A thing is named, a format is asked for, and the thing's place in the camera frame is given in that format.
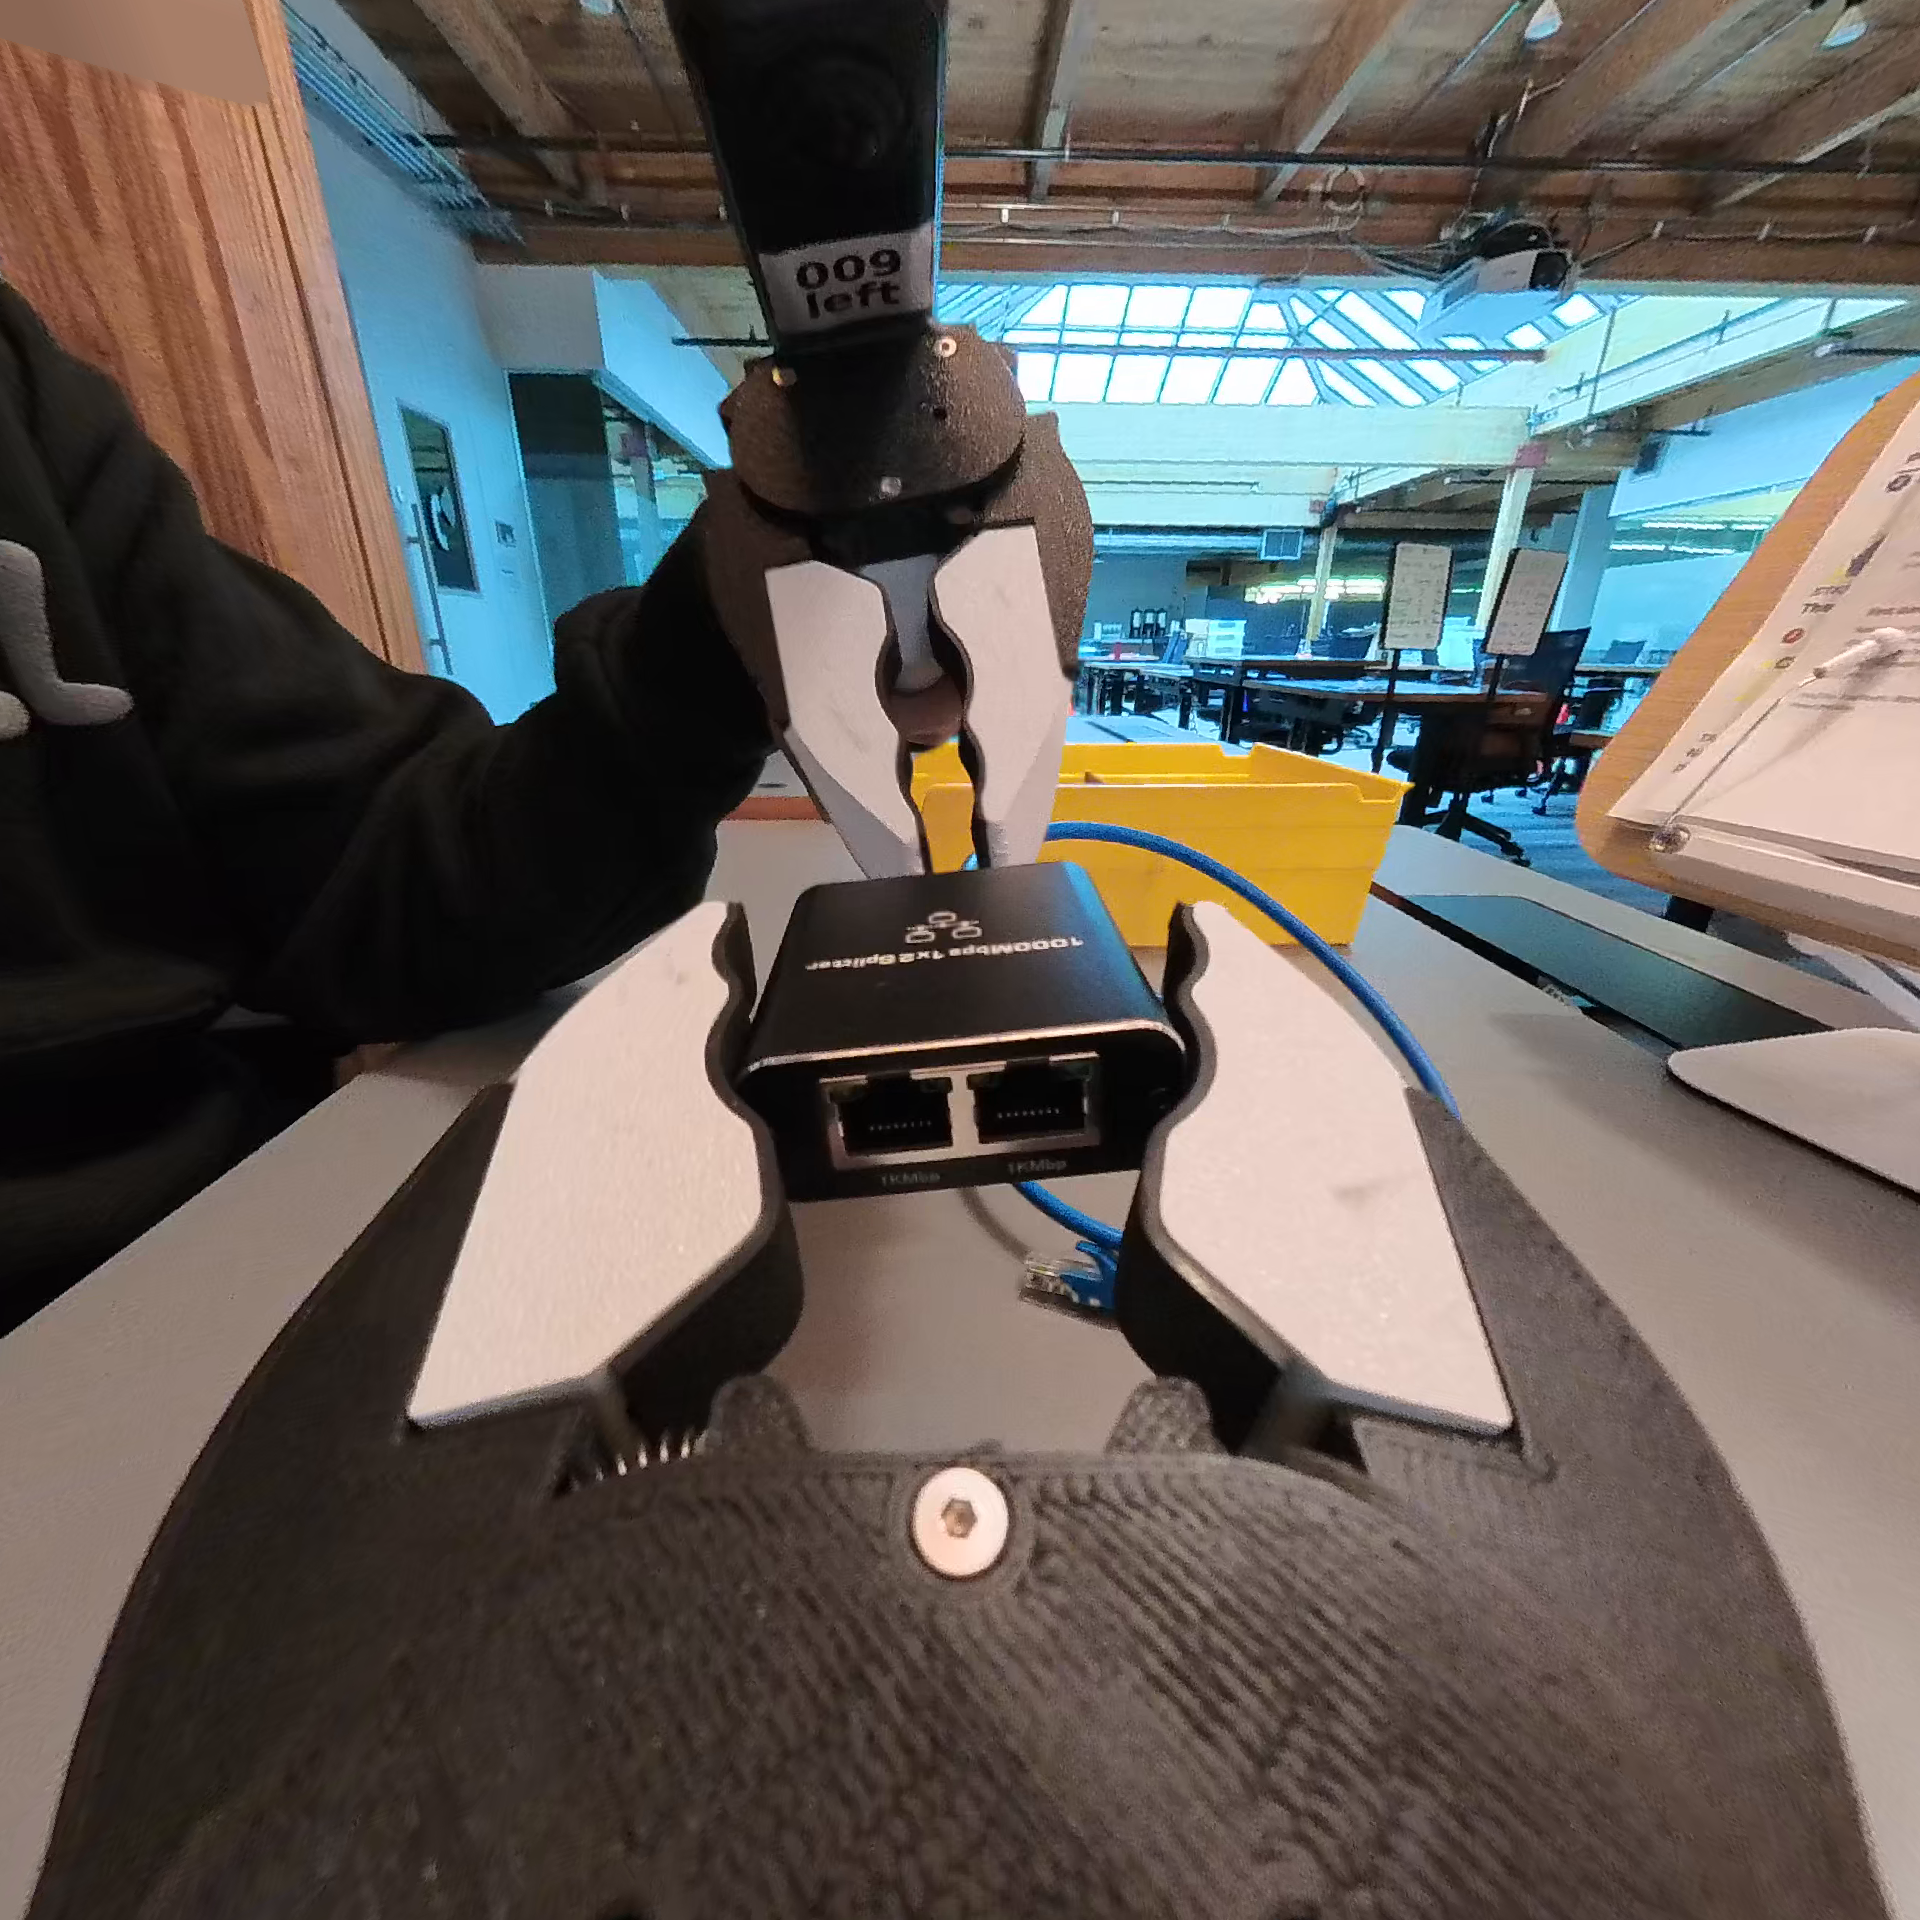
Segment white sheet on stand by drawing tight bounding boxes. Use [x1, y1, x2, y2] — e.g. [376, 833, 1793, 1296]
[1481, 546, 1570, 658]
[1381, 541, 1456, 657]

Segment person's black hoodie torso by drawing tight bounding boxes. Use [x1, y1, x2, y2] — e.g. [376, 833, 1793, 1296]
[0, 278, 452, 1338]

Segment person's left forearm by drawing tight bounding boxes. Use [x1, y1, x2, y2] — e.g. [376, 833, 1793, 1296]
[346, 511, 784, 1046]

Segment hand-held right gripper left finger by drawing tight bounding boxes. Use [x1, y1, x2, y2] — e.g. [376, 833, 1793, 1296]
[404, 901, 808, 1432]

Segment grey desk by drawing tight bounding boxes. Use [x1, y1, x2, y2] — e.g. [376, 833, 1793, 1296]
[0, 816, 1920, 1920]

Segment black office chair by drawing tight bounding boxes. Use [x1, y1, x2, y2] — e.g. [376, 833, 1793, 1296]
[1388, 626, 1596, 864]

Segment instruction sheet on stand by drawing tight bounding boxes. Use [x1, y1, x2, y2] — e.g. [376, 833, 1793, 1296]
[1576, 375, 1920, 1198]

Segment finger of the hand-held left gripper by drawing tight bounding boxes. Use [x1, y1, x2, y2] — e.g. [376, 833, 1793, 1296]
[761, 561, 929, 882]
[929, 522, 1076, 873]

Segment ceiling track spot lamps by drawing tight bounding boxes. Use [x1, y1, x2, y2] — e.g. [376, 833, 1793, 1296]
[1518, 0, 1874, 50]

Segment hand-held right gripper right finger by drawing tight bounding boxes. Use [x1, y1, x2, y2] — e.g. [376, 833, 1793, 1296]
[1118, 901, 1518, 1455]

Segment black network splitter box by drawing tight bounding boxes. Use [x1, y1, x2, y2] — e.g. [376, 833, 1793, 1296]
[729, 862, 1190, 1208]

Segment printed instruction sheet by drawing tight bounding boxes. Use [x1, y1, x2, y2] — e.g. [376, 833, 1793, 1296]
[1612, 406, 1920, 882]

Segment framed wall picture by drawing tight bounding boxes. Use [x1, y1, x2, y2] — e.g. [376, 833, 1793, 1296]
[398, 406, 483, 598]

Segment blue network cable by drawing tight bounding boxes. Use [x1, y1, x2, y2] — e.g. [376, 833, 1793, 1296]
[961, 823, 1466, 1327]

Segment yellow plastic bin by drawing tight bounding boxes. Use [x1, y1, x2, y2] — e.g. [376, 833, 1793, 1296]
[909, 738, 1412, 952]

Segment white ceiling projector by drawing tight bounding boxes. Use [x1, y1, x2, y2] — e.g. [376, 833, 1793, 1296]
[1418, 217, 1579, 343]

